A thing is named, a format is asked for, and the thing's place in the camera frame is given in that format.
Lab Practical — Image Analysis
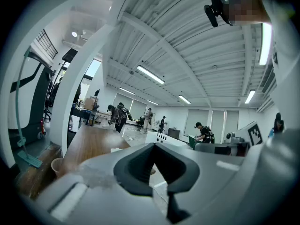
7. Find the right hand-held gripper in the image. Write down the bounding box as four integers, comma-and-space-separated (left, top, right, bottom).
194, 121, 263, 158

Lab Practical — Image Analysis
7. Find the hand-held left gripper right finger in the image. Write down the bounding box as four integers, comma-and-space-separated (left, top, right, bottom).
153, 142, 247, 225

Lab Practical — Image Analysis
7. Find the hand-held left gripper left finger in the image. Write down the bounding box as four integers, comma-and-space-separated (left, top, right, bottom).
35, 142, 168, 225

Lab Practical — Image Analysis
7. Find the green bin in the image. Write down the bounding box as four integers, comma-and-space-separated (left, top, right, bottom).
188, 135, 200, 148

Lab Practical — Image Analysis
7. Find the white roller blind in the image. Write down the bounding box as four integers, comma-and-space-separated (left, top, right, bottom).
185, 109, 210, 136
226, 111, 239, 133
210, 110, 226, 136

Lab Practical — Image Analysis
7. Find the brown low cabinet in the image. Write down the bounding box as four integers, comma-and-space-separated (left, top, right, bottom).
167, 127, 181, 139

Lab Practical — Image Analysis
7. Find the white cabinet with round holes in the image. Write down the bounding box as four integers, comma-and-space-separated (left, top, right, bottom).
145, 130, 188, 147

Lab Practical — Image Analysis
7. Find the black work table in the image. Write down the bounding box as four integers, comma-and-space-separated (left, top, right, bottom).
70, 106, 99, 126

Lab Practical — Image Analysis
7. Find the brown cardboard box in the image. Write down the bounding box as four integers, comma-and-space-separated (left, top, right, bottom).
83, 97, 98, 110

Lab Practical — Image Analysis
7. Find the black headset stand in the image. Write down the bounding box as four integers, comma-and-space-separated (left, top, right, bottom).
93, 89, 101, 112

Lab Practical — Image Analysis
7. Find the white square pillar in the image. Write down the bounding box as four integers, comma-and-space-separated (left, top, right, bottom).
49, 24, 118, 151

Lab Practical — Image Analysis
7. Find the black office chair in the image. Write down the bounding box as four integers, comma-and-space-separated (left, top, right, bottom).
43, 82, 59, 122

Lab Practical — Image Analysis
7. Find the large glass window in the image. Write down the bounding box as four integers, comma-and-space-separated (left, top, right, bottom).
84, 59, 102, 79

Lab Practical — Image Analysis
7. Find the white and grey cleaning machine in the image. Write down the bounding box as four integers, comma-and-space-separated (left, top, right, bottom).
8, 52, 54, 147

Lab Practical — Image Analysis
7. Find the black panel on stand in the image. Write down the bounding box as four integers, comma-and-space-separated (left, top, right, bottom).
61, 48, 78, 63

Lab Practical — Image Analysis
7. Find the person's head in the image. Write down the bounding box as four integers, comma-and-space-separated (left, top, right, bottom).
222, 0, 270, 27

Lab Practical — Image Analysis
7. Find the black metal railing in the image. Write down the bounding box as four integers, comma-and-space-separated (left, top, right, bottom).
35, 29, 59, 60

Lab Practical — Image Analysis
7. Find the black head-worn camera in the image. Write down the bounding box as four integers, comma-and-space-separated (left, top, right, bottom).
203, 0, 235, 28

